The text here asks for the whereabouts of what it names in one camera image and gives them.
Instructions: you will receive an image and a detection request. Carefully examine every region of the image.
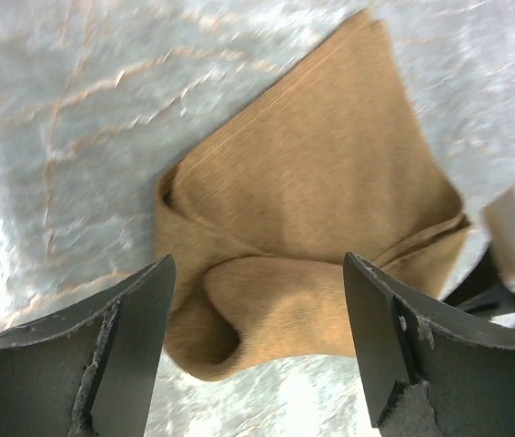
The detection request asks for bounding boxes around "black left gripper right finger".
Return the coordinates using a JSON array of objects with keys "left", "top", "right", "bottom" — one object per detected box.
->
[{"left": 343, "top": 253, "right": 515, "bottom": 436}]

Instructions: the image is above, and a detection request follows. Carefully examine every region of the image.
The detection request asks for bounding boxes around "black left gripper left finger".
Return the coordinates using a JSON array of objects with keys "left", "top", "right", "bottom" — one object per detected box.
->
[{"left": 0, "top": 257, "right": 176, "bottom": 436}]

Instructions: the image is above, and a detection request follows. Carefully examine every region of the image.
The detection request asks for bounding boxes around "brown cloth napkin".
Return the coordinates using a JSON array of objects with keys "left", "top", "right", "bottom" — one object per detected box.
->
[{"left": 156, "top": 11, "right": 470, "bottom": 381}]

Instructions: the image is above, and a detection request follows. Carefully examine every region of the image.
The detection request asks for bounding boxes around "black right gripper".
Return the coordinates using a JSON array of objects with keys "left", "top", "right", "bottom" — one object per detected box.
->
[{"left": 443, "top": 248, "right": 515, "bottom": 330}]

